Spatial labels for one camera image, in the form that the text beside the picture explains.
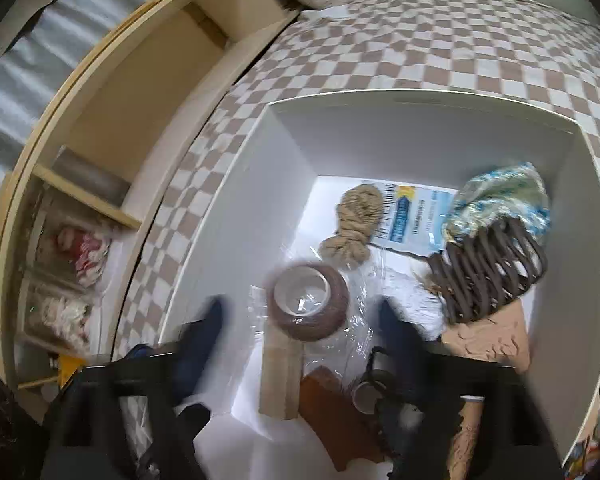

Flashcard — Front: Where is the grey metal cylinder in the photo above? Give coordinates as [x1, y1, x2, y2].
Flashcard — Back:
[52, 147, 131, 206]

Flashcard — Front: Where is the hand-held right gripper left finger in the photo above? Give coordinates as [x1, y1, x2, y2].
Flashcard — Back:
[40, 295, 231, 480]

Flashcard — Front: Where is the grey curtain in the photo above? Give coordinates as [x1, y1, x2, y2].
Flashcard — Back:
[0, 0, 231, 211]

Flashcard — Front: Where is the brown hair claw clip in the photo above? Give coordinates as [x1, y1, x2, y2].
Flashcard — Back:
[427, 217, 548, 325]

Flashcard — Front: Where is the orange-brown card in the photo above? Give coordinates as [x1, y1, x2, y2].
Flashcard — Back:
[300, 366, 386, 471]

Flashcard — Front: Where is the beige rope bundle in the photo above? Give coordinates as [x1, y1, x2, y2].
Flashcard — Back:
[319, 185, 385, 263]

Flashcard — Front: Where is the blue label packet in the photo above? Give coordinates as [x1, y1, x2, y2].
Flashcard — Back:
[375, 180, 461, 261]

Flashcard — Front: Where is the patterned kraft tube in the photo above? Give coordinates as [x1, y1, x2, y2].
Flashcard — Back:
[445, 395, 486, 480]

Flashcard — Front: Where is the glass jar with dried flowers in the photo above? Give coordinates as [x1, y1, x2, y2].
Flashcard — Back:
[30, 195, 116, 288]
[17, 280, 93, 351]

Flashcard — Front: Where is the kraft paper box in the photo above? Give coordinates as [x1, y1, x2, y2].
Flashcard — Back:
[259, 332, 303, 418]

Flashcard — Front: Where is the white paper sheet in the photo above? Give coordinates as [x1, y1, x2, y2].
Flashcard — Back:
[300, 5, 351, 23]

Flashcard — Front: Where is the brown cork-textured card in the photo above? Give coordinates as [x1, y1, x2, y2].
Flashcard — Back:
[440, 300, 531, 371]

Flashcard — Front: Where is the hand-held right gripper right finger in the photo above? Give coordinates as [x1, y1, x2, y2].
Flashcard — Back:
[375, 297, 566, 480]

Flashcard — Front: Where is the white cardboard shoe box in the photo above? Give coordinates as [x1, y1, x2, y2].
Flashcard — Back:
[155, 89, 600, 480]

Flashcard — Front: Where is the wooden headboard shelf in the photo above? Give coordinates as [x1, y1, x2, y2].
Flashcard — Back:
[0, 0, 301, 391]

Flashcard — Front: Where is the checkered blanket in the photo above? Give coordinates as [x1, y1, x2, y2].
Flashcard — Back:
[115, 0, 600, 351]

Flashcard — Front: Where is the brown tape roll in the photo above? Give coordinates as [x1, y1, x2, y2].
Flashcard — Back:
[250, 255, 381, 376]

